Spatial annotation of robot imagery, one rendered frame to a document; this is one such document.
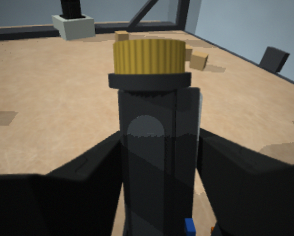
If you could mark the small tan block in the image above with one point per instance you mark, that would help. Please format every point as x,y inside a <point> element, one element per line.
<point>198,60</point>
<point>121,36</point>
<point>189,50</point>

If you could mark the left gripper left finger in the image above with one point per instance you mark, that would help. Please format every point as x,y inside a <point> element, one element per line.
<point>79,198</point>

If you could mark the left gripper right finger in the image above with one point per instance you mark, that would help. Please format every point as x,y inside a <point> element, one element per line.
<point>250,193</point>

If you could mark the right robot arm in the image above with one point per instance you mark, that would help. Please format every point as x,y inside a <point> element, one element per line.
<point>71,9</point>

